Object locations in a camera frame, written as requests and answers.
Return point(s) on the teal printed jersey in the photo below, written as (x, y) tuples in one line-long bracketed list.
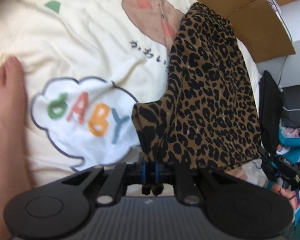
[(289, 147)]

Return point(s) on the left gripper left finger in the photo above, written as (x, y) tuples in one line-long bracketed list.
[(114, 182)]

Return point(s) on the leopard print skirt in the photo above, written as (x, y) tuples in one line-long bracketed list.
[(207, 114)]

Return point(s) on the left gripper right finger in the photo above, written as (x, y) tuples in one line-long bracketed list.
[(179, 177)]

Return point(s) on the grey storage box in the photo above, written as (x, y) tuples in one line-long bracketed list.
[(291, 108)]

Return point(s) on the person's hand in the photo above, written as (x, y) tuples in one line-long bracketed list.
[(290, 195)]

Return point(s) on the cream bear print bedsheet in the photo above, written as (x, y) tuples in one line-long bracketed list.
[(86, 63)]

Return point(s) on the folded black garment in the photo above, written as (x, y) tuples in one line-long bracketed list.
[(270, 110)]

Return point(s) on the person's bare foot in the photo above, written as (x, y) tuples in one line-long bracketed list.
[(14, 178)]

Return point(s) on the brown cardboard sheet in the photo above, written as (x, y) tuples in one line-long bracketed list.
[(257, 25)]

